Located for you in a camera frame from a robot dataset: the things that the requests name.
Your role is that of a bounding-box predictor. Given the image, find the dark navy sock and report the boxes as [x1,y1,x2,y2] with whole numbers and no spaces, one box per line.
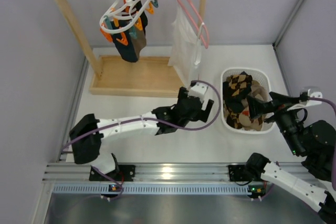
[111,30,139,63]

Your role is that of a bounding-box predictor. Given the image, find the white plastic clip hanger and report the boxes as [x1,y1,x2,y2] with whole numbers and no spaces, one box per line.
[99,0,159,34]

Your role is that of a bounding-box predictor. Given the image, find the taupe sock maroon striped cuff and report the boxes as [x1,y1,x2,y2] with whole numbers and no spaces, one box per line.
[130,26,146,59]

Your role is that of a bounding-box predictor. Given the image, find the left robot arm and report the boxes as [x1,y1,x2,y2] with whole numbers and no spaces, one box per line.
[69,84,214,175]

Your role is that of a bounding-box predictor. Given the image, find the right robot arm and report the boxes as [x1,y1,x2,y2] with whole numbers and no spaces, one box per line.
[245,88,335,223]

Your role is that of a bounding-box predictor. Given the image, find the socks pile in basket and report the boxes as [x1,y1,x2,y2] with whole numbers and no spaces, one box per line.
[222,71,267,132]

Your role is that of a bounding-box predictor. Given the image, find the pink clothes hanger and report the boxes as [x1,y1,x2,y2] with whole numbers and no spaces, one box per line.
[176,0,209,49]

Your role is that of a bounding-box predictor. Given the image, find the white perforated laundry basket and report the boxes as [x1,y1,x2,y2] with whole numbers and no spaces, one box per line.
[220,67,275,135]

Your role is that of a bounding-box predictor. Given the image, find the white undershirt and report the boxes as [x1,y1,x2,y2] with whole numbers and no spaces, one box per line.
[168,7,202,86]

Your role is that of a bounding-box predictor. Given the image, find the wooden clothes rack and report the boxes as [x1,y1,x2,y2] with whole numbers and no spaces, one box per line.
[54,0,206,98]

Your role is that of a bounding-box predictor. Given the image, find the black sock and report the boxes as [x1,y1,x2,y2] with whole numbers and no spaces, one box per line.
[135,1,148,35]

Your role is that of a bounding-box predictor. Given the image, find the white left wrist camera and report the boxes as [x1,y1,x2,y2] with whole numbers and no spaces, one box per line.
[187,82,209,103]

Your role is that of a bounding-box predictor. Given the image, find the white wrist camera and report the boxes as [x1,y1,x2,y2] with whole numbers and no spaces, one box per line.
[300,86,323,108]
[187,82,209,103]

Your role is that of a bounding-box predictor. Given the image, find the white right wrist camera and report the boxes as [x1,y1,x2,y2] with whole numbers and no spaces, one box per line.
[300,86,323,108]

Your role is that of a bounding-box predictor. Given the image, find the aluminium mounting rail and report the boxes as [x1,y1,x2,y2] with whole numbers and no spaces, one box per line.
[43,163,243,183]

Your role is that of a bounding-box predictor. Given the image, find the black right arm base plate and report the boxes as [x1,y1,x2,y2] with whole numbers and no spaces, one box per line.
[228,165,255,182]

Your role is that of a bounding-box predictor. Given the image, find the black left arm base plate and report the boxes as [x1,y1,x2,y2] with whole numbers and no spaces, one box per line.
[89,165,135,182]

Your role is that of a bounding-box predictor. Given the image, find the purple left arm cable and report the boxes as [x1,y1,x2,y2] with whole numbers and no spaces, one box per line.
[60,80,222,201]

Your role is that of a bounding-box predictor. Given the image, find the white slotted cable duct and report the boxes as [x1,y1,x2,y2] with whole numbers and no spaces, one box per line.
[53,184,261,195]

